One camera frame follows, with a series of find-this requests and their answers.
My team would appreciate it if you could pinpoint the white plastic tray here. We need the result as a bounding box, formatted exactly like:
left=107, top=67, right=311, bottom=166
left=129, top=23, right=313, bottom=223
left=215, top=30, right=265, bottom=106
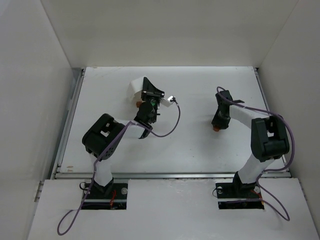
left=126, top=76, right=145, bottom=101

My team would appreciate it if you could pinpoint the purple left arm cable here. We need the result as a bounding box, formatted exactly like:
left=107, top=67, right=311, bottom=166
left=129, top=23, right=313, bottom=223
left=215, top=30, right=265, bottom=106
left=57, top=98, right=181, bottom=236

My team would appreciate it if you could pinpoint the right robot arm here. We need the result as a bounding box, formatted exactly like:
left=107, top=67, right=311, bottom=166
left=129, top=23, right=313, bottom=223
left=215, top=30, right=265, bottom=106
left=211, top=87, right=290, bottom=199

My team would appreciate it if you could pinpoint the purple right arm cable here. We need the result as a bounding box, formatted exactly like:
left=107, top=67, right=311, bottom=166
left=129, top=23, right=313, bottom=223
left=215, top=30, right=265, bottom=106
left=216, top=86, right=296, bottom=222

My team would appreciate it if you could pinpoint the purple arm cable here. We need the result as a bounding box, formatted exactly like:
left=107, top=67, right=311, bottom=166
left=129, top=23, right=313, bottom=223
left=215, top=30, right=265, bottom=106
left=216, top=86, right=296, bottom=222
left=57, top=98, right=181, bottom=236

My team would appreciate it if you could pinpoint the aluminium table rail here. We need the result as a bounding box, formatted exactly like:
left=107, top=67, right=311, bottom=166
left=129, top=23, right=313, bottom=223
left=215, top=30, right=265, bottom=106
left=46, top=67, right=86, bottom=180
left=253, top=66, right=291, bottom=173

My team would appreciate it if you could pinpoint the aluminium table rail left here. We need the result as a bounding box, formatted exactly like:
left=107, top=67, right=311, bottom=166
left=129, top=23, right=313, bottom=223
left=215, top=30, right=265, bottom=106
left=46, top=67, right=86, bottom=180

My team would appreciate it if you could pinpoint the aluminium front rail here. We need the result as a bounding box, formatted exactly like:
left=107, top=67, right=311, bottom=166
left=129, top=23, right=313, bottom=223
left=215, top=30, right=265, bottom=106
left=51, top=171, right=292, bottom=180

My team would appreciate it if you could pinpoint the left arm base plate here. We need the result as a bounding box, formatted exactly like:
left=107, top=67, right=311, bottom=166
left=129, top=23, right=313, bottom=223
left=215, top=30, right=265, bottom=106
left=81, top=182, right=129, bottom=210

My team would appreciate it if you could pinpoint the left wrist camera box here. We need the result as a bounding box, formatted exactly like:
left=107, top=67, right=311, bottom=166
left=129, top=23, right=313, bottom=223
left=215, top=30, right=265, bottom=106
left=161, top=95, right=176, bottom=108

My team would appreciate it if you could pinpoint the aluminium table rail right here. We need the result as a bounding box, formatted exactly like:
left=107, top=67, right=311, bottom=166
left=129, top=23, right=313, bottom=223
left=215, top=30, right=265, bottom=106
left=253, top=66, right=291, bottom=173

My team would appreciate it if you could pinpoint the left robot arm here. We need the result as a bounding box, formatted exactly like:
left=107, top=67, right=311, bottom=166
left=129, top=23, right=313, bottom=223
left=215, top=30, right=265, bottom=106
left=82, top=76, right=165, bottom=196

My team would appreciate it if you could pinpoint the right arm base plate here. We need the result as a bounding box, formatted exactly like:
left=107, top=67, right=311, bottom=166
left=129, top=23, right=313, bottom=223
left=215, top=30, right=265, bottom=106
left=214, top=182, right=265, bottom=210

